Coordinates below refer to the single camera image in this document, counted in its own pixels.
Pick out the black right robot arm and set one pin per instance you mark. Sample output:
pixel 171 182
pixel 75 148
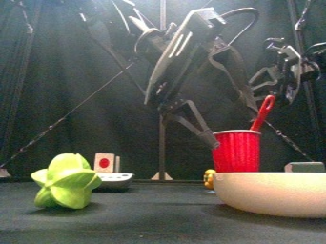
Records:
pixel 319 52

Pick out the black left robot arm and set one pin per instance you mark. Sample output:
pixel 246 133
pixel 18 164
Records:
pixel 148 40

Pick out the yellow toy food piece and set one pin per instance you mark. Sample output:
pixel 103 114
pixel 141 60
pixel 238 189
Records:
pixel 208 179

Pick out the red ribbed plastic cup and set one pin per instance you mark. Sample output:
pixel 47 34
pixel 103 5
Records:
pixel 238 152

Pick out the grey-green toy block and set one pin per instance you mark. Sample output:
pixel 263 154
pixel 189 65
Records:
pixel 304 167

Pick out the beige bowl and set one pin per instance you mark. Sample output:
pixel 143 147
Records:
pixel 271 193

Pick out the green toy star fruit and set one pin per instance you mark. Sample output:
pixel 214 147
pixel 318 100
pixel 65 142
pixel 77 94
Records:
pixel 67 181

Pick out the vertical frame pole with foot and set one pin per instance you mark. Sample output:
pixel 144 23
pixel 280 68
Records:
pixel 161 149

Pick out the diagonal frame brace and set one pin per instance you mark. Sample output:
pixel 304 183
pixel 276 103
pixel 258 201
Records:
pixel 63 119
pixel 292 144

